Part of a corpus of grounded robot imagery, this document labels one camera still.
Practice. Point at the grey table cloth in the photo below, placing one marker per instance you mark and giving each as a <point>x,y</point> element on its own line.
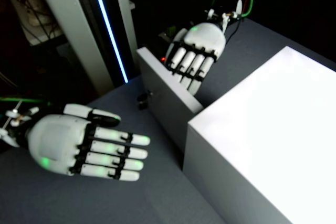
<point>78,203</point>

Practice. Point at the grey panel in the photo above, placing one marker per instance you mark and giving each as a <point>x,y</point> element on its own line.
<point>162,98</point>

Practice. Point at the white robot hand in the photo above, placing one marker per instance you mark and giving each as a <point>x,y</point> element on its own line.
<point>204,40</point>
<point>57,140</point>

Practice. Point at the white pillar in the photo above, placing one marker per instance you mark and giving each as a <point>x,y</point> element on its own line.
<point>71,24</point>

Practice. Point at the blue light strip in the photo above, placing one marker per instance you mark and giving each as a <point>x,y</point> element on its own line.
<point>109,30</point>

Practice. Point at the large white box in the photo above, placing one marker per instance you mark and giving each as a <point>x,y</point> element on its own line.
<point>262,129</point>

